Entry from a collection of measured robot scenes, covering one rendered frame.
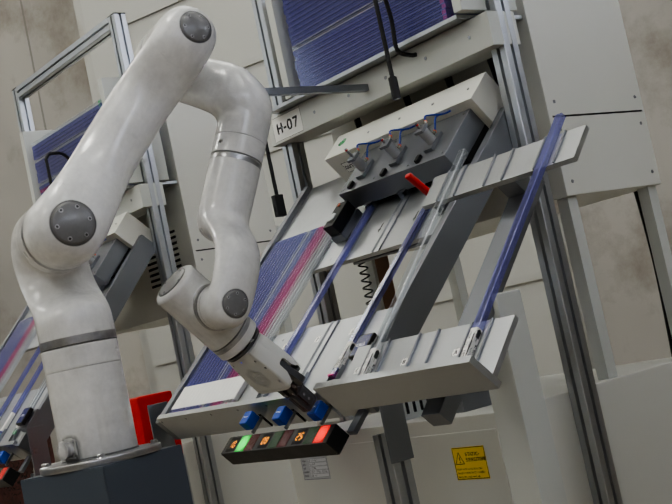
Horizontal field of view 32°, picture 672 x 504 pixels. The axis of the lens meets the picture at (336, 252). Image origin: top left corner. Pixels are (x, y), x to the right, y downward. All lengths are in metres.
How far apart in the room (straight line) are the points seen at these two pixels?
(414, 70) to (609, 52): 0.45
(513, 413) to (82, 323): 0.68
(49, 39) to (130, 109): 5.04
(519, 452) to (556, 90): 0.92
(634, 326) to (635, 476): 2.67
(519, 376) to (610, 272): 3.30
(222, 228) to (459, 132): 0.62
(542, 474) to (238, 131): 0.75
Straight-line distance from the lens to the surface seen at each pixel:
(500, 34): 2.40
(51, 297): 1.92
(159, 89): 1.98
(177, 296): 1.93
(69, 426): 1.88
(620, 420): 2.49
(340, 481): 2.64
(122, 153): 1.94
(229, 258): 1.90
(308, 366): 2.24
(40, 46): 7.05
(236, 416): 2.35
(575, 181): 2.51
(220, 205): 1.99
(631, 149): 2.67
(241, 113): 2.04
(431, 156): 2.35
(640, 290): 5.12
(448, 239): 2.21
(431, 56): 2.50
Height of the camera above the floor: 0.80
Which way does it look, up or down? 4 degrees up
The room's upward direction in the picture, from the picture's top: 12 degrees counter-clockwise
